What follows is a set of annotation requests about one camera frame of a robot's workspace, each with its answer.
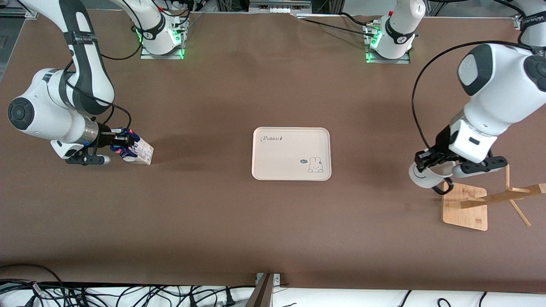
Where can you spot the metal frame rail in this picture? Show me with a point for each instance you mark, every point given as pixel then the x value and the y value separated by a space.
pixel 279 5

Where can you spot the blue white milk carton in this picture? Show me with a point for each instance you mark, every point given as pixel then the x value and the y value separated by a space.
pixel 143 153

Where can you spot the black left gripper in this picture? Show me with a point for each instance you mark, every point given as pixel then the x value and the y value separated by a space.
pixel 439 147

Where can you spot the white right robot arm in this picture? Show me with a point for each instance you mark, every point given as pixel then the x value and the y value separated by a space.
pixel 42 123

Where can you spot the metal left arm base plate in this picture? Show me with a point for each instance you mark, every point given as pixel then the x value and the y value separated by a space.
pixel 403 59

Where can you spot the white rabbit print tray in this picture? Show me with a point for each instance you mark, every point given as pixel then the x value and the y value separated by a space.
pixel 290 153

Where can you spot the metal table edge bracket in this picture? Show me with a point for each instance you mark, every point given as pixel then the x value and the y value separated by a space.
pixel 262 292

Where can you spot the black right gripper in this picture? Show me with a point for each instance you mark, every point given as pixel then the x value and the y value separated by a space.
pixel 104 137

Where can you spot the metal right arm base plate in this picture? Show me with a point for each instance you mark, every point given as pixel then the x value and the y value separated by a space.
pixel 147 54

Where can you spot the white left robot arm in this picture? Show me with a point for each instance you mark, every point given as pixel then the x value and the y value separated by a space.
pixel 499 98

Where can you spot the wooden cup rack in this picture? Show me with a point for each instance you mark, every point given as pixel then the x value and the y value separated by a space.
pixel 465 209

